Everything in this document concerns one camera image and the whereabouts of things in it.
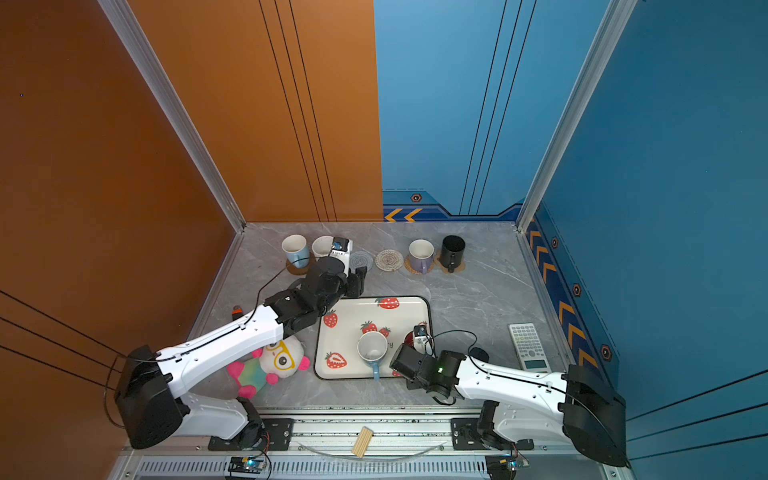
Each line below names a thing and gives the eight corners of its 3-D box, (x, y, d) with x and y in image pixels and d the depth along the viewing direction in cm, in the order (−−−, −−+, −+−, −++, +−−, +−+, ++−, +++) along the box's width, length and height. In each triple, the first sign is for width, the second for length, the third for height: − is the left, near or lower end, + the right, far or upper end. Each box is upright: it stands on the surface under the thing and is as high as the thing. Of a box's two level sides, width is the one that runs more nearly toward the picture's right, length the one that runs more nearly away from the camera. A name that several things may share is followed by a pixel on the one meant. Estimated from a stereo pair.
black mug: (442, 276, 107) (446, 256, 98) (439, 255, 113) (443, 235, 104) (462, 276, 107) (468, 256, 98) (458, 255, 113) (463, 235, 104)
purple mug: (409, 280, 106) (410, 265, 99) (408, 254, 113) (409, 238, 106) (433, 280, 106) (436, 265, 98) (431, 254, 113) (433, 238, 106)
